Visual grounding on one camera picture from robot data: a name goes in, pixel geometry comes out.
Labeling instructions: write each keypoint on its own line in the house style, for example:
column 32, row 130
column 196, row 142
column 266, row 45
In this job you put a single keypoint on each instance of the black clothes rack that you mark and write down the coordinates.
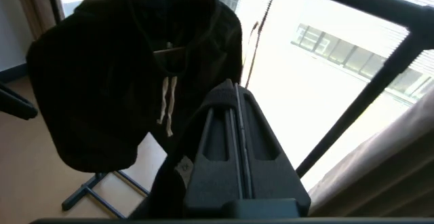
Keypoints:
column 356, row 105

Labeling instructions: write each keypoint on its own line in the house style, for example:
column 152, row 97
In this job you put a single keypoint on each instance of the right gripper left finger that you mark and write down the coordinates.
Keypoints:
column 210, row 183

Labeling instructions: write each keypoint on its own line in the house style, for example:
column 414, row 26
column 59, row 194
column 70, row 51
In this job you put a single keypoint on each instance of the brown curtain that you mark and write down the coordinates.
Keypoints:
column 390, row 176
column 34, row 6

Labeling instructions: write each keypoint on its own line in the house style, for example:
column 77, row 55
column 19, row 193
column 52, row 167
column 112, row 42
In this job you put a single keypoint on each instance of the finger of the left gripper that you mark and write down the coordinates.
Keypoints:
column 17, row 105

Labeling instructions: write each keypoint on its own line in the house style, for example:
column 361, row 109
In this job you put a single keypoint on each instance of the window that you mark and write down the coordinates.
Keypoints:
column 305, row 81

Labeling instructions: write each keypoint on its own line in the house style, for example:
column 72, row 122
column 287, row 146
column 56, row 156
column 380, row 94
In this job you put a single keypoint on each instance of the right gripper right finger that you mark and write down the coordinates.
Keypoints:
column 274, row 180

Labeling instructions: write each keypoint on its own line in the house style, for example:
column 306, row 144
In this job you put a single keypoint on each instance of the black garment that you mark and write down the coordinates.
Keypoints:
column 101, row 81
column 169, row 183

